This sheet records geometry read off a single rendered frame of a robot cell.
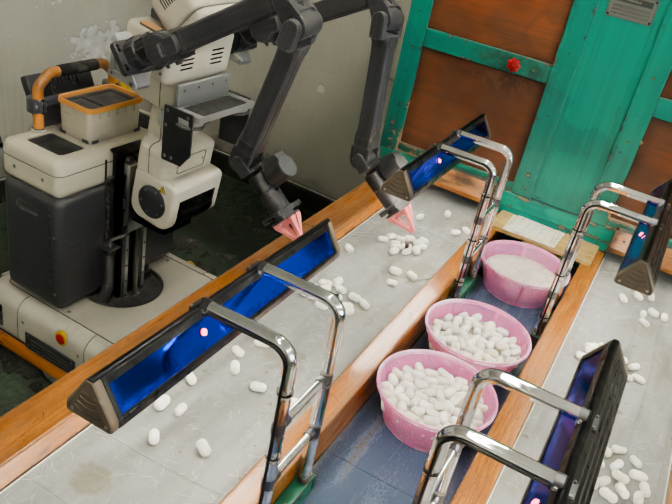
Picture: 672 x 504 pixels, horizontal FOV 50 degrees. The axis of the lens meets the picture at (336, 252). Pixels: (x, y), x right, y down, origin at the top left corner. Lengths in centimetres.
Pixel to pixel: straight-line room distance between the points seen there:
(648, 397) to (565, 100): 95
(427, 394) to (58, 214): 124
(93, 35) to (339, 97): 122
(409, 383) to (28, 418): 77
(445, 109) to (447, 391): 114
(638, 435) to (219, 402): 91
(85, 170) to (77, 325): 50
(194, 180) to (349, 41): 158
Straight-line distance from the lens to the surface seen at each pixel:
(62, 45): 370
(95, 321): 246
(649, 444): 176
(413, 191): 172
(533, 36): 237
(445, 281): 199
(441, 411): 159
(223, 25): 173
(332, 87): 365
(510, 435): 156
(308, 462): 136
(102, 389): 97
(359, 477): 149
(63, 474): 136
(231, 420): 146
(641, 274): 163
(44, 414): 143
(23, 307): 256
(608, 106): 235
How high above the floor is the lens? 174
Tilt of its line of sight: 29 degrees down
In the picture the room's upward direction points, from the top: 12 degrees clockwise
